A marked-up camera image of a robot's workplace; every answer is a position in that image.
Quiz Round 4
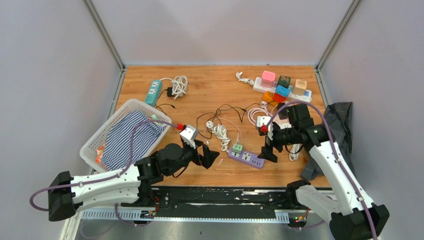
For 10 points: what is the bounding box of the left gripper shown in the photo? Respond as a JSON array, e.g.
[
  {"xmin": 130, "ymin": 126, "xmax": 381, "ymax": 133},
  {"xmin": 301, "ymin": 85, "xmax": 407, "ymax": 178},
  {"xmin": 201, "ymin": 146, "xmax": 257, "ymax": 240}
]
[{"xmin": 166, "ymin": 139, "xmax": 220, "ymax": 176}]

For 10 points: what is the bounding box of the purple power strip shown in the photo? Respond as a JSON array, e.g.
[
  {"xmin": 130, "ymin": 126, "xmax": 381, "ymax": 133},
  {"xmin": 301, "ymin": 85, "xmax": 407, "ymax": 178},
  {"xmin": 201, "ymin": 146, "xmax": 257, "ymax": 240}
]
[{"xmin": 228, "ymin": 150, "xmax": 265, "ymax": 170}]

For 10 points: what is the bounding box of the green cube adapter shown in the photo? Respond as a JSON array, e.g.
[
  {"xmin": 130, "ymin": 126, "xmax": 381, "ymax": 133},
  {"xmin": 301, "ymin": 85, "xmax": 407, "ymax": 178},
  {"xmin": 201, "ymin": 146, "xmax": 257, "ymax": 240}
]
[{"xmin": 231, "ymin": 143, "xmax": 243, "ymax": 157}]

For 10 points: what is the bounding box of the black power adapter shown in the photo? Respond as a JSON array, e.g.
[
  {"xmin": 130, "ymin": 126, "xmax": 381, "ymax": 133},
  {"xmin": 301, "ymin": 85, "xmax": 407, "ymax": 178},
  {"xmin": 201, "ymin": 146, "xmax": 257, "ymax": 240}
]
[{"xmin": 154, "ymin": 87, "xmax": 176, "ymax": 115}]

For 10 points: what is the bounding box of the white power strip cable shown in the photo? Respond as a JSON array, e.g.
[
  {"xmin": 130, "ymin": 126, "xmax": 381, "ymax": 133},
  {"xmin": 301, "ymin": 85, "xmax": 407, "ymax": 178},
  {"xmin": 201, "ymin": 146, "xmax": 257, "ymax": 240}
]
[{"xmin": 159, "ymin": 75, "xmax": 189, "ymax": 100}]

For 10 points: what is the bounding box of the teal power strip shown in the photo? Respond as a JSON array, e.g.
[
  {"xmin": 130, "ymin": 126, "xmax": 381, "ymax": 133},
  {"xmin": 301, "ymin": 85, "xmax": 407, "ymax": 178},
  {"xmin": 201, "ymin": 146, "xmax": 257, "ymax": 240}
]
[{"xmin": 144, "ymin": 80, "xmax": 163, "ymax": 107}]

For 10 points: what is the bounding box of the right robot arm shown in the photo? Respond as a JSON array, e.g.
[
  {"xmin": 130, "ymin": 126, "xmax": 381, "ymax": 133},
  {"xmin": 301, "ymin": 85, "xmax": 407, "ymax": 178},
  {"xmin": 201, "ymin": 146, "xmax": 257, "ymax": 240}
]
[{"xmin": 255, "ymin": 100, "xmax": 390, "ymax": 240}]

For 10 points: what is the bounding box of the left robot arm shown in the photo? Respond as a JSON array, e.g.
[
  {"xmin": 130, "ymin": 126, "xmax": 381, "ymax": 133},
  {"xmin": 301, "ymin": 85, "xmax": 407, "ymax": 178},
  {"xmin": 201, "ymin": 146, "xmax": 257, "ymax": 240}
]
[{"xmin": 47, "ymin": 140, "xmax": 220, "ymax": 222}]

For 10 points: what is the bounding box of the red cube socket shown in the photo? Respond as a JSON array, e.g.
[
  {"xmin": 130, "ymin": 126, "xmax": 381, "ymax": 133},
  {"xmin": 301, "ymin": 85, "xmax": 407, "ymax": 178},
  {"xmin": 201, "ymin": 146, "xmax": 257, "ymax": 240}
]
[{"xmin": 272, "ymin": 93, "xmax": 287, "ymax": 103}]

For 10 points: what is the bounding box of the blue cube socket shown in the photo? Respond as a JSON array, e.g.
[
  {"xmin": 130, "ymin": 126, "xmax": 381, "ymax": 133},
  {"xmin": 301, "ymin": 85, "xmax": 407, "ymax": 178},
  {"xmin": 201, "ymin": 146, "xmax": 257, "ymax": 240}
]
[{"xmin": 275, "ymin": 85, "xmax": 291, "ymax": 98}]

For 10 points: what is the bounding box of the dark green cube socket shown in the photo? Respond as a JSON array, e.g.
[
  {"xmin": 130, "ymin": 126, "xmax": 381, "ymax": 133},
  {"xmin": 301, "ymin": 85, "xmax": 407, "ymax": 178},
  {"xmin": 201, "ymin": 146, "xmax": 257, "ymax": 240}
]
[{"xmin": 277, "ymin": 75, "xmax": 291, "ymax": 89}]

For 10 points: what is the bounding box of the pink cube socket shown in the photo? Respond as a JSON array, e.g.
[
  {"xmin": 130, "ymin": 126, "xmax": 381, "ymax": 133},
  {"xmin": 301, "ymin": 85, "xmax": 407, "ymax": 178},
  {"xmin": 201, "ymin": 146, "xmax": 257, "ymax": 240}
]
[{"xmin": 260, "ymin": 70, "xmax": 276, "ymax": 88}]

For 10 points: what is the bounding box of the beige cube socket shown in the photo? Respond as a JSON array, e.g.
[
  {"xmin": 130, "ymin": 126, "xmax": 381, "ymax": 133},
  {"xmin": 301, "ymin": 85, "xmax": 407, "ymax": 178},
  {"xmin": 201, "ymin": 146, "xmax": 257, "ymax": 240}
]
[{"xmin": 291, "ymin": 79, "xmax": 308, "ymax": 96}]

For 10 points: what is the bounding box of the orange power strip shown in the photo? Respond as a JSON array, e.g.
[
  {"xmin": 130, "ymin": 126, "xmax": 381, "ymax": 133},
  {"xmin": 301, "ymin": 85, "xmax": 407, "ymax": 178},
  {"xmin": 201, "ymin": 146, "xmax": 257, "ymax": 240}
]
[{"xmin": 262, "ymin": 91, "xmax": 279, "ymax": 106}]

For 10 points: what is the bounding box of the white long power strip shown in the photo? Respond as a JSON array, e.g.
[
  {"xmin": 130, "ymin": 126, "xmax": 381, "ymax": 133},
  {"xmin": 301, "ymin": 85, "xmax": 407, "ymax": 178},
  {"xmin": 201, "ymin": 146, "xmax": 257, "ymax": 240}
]
[{"xmin": 252, "ymin": 77, "xmax": 312, "ymax": 103}]

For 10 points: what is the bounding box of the dark grey cloth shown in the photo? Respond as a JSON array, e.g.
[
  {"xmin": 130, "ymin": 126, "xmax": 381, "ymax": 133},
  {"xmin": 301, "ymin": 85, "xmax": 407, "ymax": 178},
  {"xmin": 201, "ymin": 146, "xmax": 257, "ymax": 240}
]
[{"xmin": 300, "ymin": 102, "xmax": 355, "ymax": 181}]

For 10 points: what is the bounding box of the striped blue white cloth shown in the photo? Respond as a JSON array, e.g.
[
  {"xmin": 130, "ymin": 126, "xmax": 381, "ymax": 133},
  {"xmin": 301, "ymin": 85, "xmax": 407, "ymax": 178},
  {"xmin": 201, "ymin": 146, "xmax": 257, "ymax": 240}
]
[{"xmin": 97, "ymin": 110, "xmax": 167, "ymax": 171}]

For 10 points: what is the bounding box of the white plastic basket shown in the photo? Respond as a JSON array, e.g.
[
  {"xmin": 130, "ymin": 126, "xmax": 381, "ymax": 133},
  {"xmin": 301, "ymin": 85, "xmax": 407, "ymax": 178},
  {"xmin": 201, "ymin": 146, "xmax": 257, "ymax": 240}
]
[{"xmin": 79, "ymin": 99, "xmax": 172, "ymax": 173}]

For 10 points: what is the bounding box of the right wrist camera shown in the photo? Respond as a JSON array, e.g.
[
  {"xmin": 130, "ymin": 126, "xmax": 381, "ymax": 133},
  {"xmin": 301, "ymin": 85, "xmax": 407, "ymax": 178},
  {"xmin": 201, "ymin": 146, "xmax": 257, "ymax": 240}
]
[{"xmin": 267, "ymin": 122, "xmax": 292, "ymax": 141}]

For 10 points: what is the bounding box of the pink usb cable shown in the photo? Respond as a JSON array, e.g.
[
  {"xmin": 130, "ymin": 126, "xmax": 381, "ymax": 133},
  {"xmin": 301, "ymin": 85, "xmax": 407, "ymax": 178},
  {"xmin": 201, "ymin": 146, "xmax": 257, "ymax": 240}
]
[{"xmin": 205, "ymin": 118, "xmax": 266, "ymax": 155}]

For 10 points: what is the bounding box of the thin black cable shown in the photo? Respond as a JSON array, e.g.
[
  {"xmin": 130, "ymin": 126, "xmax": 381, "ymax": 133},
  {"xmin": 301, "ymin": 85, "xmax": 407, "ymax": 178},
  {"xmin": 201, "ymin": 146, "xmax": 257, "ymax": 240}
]
[{"xmin": 196, "ymin": 103, "xmax": 256, "ymax": 140}]

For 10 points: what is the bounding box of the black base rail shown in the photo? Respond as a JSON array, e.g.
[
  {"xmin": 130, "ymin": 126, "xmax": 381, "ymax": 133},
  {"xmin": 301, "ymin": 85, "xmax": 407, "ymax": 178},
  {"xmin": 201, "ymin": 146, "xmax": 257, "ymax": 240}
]
[{"xmin": 121, "ymin": 186, "xmax": 312, "ymax": 220}]

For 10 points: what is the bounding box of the small white knotted cable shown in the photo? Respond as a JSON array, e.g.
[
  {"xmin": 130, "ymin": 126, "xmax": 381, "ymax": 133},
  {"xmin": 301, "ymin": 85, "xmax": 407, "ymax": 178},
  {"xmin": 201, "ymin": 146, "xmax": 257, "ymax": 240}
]
[{"xmin": 235, "ymin": 71, "xmax": 255, "ymax": 86}]

